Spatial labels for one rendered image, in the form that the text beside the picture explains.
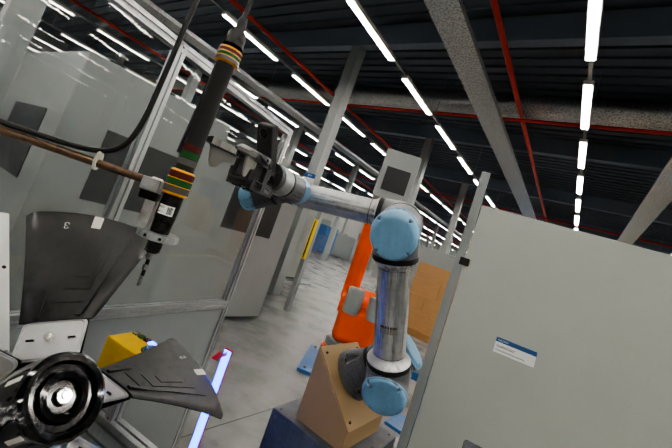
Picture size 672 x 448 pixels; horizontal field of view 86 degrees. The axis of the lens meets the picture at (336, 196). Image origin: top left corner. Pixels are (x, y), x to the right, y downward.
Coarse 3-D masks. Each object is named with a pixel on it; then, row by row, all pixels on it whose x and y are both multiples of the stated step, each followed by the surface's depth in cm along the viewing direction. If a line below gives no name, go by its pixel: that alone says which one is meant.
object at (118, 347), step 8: (112, 336) 103; (120, 336) 105; (128, 336) 107; (136, 336) 108; (112, 344) 102; (120, 344) 101; (128, 344) 102; (136, 344) 104; (144, 344) 105; (104, 352) 102; (112, 352) 101; (120, 352) 100; (128, 352) 99; (136, 352) 99; (104, 360) 102; (112, 360) 101; (120, 360) 100
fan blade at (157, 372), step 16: (144, 352) 77; (160, 352) 80; (176, 352) 83; (112, 368) 66; (128, 368) 69; (144, 368) 72; (160, 368) 74; (176, 368) 77; (192, 368) 81; (128, 384) 64; (144, 384) 66; (160, 384) 69; (176, 384) 72; (192, 384) 76; (208, 384) 80; (160, 400) 65; (176, 400) 68; (192, 400) 72; (208, 400) 76
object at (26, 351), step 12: (36, 324) 58; (48, 324) 59; (60, 324) 59; (72, 324) 60; (84, 324) 60; (24, 336) 57; (36, 336) 57; (60, 336) 58; (24, 348) 56; (36, 348) 56; (48, 348) 56; (60, 348) 57; (72, 348) 57; (24, 360) 55; (36, 360) 55
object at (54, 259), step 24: (48, 216) 70; (72, 216) 72; (96, 216) 75; (48, 240) 67; (72, 240) 69; (96, 240) 71; (120, 240) 74; (144, 240) 77; (24, 264) 64; (48, 264) 65; (72, 264) 66; (96, 264) 68; (120, 264) 70; (24, 288) 61; (48, 288) 62; (72, 288) 63; (96, 288) 64; (24, 312) 59; (48, 312) 60; (72, 312) 60; (96, 312) 62
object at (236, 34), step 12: (240, 24) 66; (228, 36) 66; (240, 36) 66; (240, 48) 69; (168, 204) 62; (180, 204) 64; (156, 216) 62; (168, 216) 62; (156, 228) 62; (168, 228) 63; (156, 252) 63
